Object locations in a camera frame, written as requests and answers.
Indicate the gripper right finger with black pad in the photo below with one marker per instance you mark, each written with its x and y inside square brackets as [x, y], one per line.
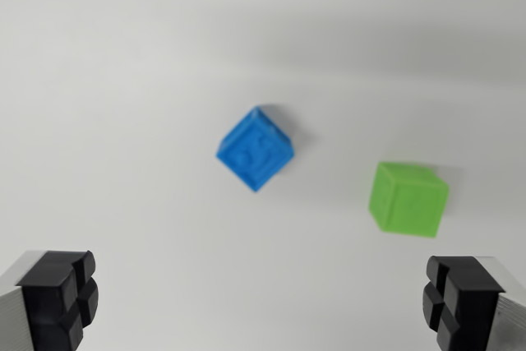
[472, 306]

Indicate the green embossed cube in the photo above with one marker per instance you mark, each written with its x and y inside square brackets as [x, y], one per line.
[407, 201]

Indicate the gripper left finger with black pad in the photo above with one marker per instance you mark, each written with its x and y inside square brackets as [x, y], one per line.
[49, 301]

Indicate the blue embossed cube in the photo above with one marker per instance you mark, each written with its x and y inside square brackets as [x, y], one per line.
[255, 149]

